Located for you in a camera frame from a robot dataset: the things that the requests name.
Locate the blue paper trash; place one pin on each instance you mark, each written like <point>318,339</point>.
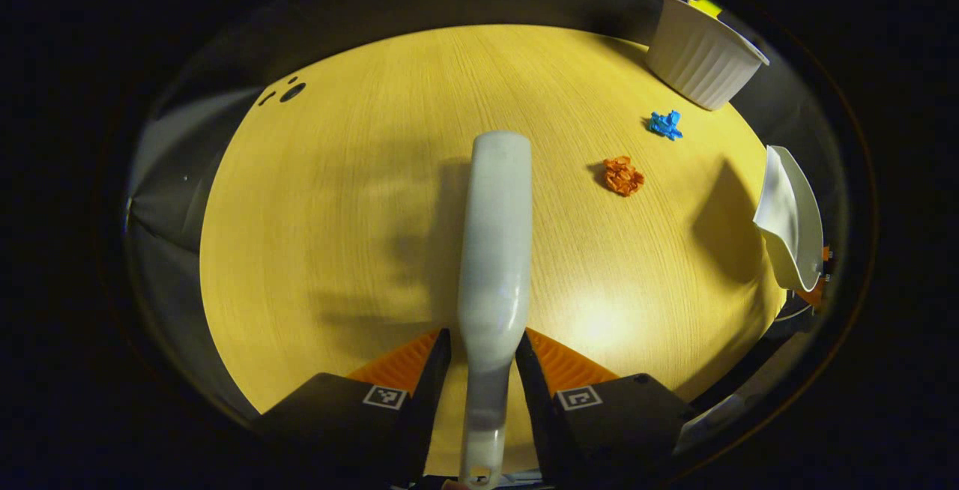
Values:
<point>665,124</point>

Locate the wooden desktop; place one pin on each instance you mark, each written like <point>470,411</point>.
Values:
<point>337,213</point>

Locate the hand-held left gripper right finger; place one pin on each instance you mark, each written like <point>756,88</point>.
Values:
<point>543,415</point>

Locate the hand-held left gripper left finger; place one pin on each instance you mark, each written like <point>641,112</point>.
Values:
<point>431,400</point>

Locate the white dustpan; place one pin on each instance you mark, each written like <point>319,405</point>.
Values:
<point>790,220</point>

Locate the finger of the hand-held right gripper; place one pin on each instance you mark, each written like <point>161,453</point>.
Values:
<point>814,295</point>

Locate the white ribbed garbage bin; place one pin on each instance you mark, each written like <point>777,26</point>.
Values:
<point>700,63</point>

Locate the orange paper trash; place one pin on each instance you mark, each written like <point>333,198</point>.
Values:
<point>623,175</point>

